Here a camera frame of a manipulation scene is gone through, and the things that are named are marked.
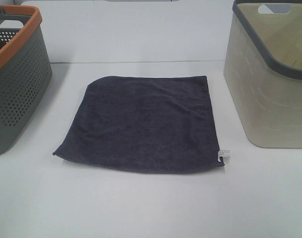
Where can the beige basket grey rim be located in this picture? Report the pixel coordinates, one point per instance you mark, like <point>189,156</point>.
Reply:
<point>263,70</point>

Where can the grey basket orange rim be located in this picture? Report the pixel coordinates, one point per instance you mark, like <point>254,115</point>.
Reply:
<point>25,70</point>

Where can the dark grey towel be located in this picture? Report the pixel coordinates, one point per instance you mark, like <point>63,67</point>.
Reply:
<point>145,125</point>

